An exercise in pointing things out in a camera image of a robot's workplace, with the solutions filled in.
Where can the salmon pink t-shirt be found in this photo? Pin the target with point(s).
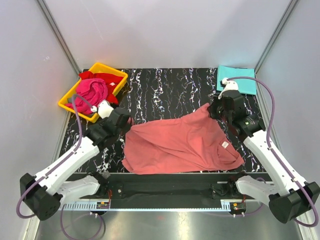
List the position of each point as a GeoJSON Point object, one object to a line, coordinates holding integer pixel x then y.
{"type": "Point", "coordinates": [192, 143]}

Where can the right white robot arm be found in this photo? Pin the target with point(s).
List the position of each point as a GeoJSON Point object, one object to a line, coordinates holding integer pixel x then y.
{"type": "Point", "coordinates": [290, 195]}

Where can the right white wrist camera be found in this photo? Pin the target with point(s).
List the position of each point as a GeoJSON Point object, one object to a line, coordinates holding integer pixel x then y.
{"type": "Point", "coordinates": [227, 85]}

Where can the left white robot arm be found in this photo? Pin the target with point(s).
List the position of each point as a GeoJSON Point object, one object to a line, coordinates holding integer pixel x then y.
{"type": "Point", "coordinates": [46, 191]}

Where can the left aluminium frame post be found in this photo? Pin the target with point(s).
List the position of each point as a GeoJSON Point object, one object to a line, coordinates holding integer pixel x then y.
{"type": "Point", "coordinates": [58, 35]}

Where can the small circuit board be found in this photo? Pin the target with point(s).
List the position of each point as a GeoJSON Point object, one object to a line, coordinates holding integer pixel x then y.
{"type": "Point", "coordinates": [239, 206]}
{"type": "Point", "coordinates": [103, 205]}

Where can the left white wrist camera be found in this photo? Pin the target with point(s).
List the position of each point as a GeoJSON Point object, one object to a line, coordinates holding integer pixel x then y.
{"type": "Point", "coordinates": [104, 109]}

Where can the right aluminium frame post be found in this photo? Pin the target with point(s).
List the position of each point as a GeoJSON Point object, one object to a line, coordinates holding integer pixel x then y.
{"type": "Point", "coordinates": [276, 33]}

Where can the left small circuit board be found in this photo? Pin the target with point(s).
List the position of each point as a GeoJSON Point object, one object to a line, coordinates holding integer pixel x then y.
{"type": "Point", "coordinates": [103, 205]}

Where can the red t-shirt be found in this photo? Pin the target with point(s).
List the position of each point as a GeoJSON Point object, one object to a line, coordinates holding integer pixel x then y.
{"type": "Point", "coordinates": [112, 82]}

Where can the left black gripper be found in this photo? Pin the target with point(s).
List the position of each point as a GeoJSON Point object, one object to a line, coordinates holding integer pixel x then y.
{"type": "Point", "coordinates": [130, 125]}

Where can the white slotted cable duct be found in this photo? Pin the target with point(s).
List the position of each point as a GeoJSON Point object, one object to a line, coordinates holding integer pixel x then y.
{"type": "Point", "coordinates": [153, 206]}

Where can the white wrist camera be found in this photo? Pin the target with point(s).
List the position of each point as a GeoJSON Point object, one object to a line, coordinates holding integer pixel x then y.
{"type": "Point", "coordinates": [104, 109]}
{"type": "Point", "coordinates": [227, 85]}

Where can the right small circuit board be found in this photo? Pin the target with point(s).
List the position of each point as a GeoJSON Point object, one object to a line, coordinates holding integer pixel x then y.
{"type": "Point", "coordinates": [239, 206]}

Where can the aluminium frame post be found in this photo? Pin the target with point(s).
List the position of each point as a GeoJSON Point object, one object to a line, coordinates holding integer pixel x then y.
{"type": "Point", "coordinates": [58, 35]}
{"type": "Point", "coordinates": [276, 33]}

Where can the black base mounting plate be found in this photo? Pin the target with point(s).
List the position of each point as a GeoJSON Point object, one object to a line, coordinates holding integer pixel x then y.
{"type": "Point", "coordinates": [178, 188]}

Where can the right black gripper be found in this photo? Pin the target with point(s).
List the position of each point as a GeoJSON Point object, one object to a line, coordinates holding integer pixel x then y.
{"type": "Point", "coordinates": [211, 108]}

